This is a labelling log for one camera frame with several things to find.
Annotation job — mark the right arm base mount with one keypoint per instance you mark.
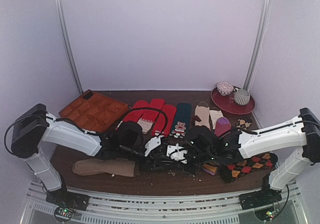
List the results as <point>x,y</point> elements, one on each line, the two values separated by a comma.
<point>265,203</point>

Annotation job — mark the left aluminium frame post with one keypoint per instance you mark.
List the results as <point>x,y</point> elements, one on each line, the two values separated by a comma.
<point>67,45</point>

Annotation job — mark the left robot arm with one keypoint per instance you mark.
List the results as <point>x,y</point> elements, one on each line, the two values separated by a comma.
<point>37,125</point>

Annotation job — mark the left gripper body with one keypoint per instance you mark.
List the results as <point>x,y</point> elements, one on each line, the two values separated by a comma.
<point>126,150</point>

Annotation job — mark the cream short sock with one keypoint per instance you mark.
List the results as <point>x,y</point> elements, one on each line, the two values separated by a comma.
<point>214,116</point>

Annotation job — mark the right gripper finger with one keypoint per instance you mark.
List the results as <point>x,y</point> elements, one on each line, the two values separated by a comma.
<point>162,153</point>
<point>189,169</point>

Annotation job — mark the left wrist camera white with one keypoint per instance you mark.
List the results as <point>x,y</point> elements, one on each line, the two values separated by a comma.
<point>152,144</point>

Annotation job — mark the patterned white bowl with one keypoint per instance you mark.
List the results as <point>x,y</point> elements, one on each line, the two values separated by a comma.
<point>224,88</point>

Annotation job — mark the red sock middle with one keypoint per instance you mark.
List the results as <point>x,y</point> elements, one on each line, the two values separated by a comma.
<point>149,117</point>

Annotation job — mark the orange divided organizer tray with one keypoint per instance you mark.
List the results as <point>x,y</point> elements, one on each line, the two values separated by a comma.
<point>94,111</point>

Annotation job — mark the black orange argyle sock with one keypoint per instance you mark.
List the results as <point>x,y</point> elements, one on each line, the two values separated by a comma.
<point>232,172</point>

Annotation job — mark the black white striped sock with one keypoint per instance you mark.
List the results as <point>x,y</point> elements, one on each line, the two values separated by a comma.
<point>165,164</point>

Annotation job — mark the red sock left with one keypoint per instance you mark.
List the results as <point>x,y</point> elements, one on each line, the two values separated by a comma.
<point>134,116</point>

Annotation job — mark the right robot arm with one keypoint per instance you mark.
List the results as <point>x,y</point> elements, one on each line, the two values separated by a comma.
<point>235,145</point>

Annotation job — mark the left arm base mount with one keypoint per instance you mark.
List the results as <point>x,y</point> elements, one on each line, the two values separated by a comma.
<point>67,203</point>

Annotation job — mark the striped grey cup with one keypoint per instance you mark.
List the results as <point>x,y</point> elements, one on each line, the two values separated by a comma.
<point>241,96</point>

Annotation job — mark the dark green reindeer sock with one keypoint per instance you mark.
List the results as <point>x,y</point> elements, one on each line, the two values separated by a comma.
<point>181,120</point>

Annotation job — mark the dark red plate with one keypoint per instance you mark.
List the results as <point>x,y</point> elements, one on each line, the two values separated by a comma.
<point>227,103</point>

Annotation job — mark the purple magenta sock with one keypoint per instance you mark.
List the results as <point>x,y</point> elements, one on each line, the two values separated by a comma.
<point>222,126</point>

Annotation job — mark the aluminium frame post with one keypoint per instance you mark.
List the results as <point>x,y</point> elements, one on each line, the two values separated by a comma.
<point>257,50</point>
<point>67,45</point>

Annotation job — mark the brown argyle sock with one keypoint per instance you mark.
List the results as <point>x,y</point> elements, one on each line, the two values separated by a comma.
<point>243,123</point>

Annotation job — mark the tan sock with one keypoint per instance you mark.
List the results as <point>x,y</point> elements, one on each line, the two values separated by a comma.
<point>120,167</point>

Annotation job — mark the right aluminium frame post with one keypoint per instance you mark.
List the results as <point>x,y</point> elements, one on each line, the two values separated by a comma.
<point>257,50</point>

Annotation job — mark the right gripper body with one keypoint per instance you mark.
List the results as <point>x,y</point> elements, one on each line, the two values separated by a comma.
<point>188,166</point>

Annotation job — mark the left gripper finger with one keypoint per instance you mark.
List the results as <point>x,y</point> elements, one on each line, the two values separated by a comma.
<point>163,142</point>
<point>146,165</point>

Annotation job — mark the beige striped sock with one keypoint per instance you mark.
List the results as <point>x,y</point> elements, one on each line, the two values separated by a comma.
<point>202,115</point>

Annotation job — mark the purple yellow sock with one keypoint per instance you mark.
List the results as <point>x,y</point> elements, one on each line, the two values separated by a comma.
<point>210,168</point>

